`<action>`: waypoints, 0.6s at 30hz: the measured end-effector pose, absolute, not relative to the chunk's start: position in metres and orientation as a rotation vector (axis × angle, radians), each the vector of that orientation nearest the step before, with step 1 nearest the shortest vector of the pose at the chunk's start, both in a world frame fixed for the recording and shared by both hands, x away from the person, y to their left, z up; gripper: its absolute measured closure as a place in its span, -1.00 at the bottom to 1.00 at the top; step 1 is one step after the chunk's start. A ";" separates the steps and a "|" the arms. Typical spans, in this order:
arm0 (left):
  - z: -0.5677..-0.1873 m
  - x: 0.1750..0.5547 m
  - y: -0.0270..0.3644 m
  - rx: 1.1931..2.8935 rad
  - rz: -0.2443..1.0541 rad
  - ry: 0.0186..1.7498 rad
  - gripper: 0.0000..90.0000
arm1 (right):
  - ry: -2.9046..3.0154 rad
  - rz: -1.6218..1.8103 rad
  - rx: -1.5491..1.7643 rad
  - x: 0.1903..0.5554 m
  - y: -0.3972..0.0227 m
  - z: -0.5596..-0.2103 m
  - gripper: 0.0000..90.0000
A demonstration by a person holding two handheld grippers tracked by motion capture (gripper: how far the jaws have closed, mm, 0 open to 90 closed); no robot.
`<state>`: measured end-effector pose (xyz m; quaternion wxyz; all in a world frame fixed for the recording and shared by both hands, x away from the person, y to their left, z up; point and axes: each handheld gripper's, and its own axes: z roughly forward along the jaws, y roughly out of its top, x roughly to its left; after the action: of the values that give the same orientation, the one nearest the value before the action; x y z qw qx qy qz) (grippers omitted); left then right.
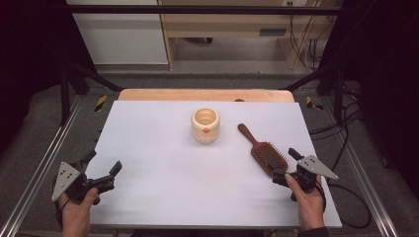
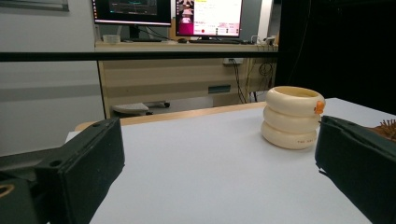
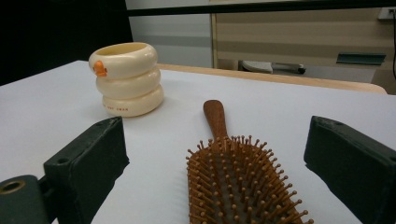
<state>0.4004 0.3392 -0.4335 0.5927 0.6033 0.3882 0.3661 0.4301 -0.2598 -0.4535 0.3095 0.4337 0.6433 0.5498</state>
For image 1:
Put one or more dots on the black horizontal frame bar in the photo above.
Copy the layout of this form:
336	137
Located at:
197	9

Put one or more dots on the grey desk label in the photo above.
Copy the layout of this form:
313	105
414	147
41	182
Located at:
272	32

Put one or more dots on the yellow black tape strip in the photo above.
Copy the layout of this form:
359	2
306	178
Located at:
101	102
309	102

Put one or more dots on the black curtain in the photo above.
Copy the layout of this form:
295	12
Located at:
388	82
29	65

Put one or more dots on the white cabinet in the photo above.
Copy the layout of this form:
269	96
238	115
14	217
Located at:
125	39

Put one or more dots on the cream ceramic cup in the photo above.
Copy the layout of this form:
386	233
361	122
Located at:
199	130

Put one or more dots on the aluminium frame rail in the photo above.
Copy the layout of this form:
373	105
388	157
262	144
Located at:
39	164
360	171

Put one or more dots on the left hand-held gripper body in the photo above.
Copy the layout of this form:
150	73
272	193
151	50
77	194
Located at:
66	179

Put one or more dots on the person's left hand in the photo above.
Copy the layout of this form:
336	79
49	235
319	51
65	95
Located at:
77	215

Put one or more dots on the white board sheet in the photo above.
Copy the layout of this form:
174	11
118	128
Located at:
184	184

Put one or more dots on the light wooden desk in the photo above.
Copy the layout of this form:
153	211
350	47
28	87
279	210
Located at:
230	24

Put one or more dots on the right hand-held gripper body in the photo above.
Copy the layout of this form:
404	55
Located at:
309	166

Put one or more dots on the brown wooden hairbrush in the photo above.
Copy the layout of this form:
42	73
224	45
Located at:
267	154

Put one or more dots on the person's right hand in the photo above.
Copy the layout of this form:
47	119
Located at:
309	207

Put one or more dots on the black metal stand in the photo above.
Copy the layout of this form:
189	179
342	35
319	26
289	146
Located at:
338	95
64	95

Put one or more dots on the light wooden table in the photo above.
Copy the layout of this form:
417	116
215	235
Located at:
184	94

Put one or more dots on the person's dark right sleeve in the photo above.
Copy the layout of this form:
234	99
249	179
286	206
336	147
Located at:
314	232

